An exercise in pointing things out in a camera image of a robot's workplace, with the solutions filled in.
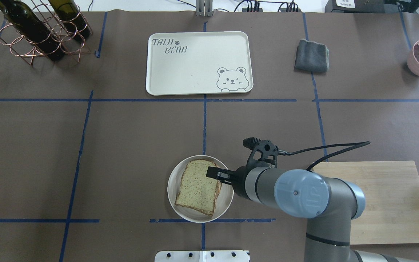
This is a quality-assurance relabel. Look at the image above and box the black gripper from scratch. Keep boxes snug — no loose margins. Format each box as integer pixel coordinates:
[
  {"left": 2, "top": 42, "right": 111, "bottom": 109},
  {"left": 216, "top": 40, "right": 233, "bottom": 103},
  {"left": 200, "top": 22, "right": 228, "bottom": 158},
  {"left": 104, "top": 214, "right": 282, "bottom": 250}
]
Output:
[{"left": 206, "top": 166, "right": 248, "bottom": 195}]

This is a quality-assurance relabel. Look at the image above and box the bread slice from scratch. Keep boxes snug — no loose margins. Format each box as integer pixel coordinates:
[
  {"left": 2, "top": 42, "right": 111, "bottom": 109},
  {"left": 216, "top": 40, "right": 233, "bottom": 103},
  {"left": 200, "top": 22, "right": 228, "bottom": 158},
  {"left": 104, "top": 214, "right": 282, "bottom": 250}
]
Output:
[{"left": 175, "top": 159, "right": 222, "bottom": 216}]

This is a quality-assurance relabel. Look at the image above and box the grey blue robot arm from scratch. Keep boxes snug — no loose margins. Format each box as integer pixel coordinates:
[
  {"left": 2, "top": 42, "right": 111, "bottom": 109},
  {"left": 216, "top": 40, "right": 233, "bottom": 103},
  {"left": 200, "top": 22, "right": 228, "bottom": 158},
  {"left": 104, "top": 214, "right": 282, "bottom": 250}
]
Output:
[{"left": 206, "top": 166, "right": 406, "bottom": 262}]

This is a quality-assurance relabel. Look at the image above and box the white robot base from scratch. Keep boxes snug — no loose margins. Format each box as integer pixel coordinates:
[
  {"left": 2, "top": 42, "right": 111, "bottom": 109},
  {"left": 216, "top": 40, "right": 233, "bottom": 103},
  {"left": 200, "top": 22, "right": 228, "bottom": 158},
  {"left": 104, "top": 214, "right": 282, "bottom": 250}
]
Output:
[{"left": 154, "top": 250, "right": 251, "bottom": 262}]

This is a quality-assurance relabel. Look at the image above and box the cream bear serving tray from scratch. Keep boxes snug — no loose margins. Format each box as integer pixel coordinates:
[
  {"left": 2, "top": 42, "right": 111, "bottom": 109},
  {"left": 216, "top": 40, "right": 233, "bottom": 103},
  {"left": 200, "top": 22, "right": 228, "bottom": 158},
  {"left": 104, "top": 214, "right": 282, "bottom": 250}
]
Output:
[{"left": 145, "top": 31, "right": 254, "bottom": 96}]

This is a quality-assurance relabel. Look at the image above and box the white round plate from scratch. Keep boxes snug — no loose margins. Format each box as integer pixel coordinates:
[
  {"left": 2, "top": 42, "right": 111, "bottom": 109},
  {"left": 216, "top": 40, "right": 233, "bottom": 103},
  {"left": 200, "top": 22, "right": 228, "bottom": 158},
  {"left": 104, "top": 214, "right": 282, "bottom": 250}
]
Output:
[{"left": 167, "top": 155, "right": 234, "bottom": 223}]

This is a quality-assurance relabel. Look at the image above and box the grey folded cloth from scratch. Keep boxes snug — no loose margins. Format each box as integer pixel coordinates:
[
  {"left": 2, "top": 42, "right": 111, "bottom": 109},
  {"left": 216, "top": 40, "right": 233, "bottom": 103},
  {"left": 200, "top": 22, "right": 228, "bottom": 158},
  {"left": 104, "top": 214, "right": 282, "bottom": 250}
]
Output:
[{"left": 294, "top": 39, "right": 330, "bottom": 73}]

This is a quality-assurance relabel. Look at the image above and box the bamboo cutting board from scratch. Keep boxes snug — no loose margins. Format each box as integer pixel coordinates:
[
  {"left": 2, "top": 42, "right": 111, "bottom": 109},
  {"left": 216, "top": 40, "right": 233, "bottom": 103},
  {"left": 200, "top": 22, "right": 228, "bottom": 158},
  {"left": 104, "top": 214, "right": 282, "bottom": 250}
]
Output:
[{"left": 313, "top": 161, "right": 419, "bottom": 245}]

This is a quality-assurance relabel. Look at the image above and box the dark green wine bottle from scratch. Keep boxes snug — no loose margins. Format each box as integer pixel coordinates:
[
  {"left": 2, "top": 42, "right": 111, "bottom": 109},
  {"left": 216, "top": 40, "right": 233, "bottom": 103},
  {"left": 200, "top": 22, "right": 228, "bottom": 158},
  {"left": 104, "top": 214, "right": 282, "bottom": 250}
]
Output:
[
  {"left": 0, "top": 0, "right": 64, "bottom": 61},
  {"left": 49, "top": 0, "right": 91, "bottom": 42}
]

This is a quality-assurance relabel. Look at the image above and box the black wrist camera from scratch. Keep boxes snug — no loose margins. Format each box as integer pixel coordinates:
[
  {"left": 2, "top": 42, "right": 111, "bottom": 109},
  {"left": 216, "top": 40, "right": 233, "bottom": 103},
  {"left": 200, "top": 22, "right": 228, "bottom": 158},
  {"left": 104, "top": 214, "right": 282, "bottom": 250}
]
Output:
[{"left": 243, "top": 137, "right": 279, "bottom": 170}]

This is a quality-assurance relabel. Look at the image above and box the black braided cable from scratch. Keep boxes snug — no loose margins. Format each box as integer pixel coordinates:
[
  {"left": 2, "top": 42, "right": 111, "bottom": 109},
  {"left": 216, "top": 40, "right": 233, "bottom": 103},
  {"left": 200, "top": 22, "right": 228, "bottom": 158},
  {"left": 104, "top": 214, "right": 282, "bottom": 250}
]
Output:
[{"left": 277, "top": 141, "right": 371, "bottom": 171}]

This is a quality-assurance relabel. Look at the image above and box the copper wire bottle rack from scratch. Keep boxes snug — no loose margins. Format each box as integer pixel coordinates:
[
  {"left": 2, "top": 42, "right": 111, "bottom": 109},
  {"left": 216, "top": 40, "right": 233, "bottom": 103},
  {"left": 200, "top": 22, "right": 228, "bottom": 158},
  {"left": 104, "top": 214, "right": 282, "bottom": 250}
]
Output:
[{"left": 0, "top": 0, "right": 93, "bottom": 66}]

